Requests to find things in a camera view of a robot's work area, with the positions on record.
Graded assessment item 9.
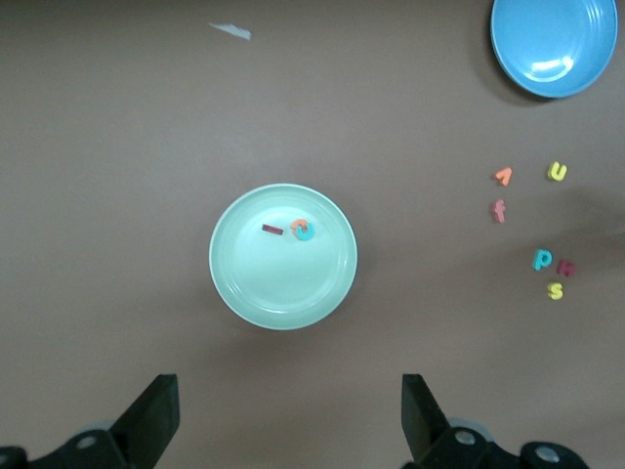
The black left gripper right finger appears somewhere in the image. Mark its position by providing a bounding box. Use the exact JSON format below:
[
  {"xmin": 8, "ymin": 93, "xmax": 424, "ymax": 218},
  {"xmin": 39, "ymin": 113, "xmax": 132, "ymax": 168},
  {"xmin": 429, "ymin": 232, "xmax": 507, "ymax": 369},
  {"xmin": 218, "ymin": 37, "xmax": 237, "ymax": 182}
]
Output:
[{"xmin": 402, "ymin": 373, "xmax": 592, "ymax": 469}]

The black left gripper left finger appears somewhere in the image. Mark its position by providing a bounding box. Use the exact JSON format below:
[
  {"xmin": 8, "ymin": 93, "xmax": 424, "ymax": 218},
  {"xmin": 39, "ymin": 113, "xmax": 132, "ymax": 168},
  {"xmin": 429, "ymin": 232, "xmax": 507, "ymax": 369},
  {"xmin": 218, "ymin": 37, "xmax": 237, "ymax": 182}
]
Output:
[{"xmin": 0, "ymin": 373, "xmax": 181, "ymax": 469}]

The teal foam letter p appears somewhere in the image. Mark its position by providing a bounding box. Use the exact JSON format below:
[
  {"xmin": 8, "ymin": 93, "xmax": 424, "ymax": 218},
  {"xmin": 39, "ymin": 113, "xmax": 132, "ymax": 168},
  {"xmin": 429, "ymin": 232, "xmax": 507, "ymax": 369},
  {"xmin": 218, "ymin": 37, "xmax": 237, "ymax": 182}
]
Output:
[{"xmin": 530, "ymin": 248, "xmax": 554, "ymax": 273}]

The pale green plate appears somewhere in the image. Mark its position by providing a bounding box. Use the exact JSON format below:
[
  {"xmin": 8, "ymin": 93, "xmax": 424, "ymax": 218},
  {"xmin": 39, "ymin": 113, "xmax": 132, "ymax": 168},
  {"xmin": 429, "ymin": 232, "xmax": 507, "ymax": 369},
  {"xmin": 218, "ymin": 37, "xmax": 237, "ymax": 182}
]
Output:
[{"xmin": 208, "ymin": 183, "xmax": 358, "ymax": 332}]

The brown table cover sheet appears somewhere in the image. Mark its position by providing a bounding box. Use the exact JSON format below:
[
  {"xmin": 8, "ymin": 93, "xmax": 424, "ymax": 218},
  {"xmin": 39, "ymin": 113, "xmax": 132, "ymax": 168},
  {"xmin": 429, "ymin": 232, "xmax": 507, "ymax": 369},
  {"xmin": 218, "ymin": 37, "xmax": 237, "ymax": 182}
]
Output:
[{"xmin": 0, "ymin": 0, "xmax": 625, "ymax": 469}]

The small white paper scrap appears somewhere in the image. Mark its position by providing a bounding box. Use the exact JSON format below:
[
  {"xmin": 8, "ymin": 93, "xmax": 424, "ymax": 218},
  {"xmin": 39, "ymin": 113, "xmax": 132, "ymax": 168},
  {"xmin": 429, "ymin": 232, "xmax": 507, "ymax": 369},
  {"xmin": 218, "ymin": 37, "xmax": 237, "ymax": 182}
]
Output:
[{"xmin": 208, "ymin": 21, "xmax": 253, "ymax": 42}]

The blue plate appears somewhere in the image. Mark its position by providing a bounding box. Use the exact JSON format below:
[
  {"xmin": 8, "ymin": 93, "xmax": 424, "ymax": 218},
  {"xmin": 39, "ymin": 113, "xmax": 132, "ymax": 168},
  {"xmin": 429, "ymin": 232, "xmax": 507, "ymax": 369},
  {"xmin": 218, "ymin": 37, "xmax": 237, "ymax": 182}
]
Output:
[{"xmin": 489, "ymin": 0, "xmax": 619, "ymax": 99}]

